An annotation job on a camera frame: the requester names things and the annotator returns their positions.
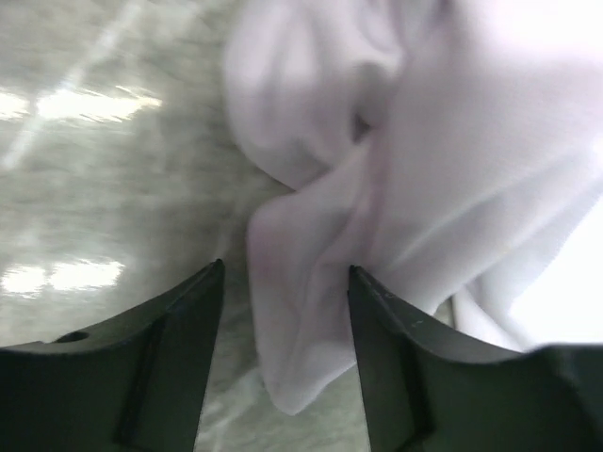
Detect white t shirt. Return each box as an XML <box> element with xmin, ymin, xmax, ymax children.
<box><xmin>224</xmin><ymin>1</ymin><xmax>602</xmax><ymax>414</ymax></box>

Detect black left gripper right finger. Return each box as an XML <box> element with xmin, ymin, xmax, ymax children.
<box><xmin>348</xmin><ymin>266</ymin><xmax>602</xmax><ymax>452</ymax></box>

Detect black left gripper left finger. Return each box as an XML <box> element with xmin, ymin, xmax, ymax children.
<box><xmin>1</xmin><ymin>261</ymin><xmax>225</xmax><ymax>451</ymax></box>

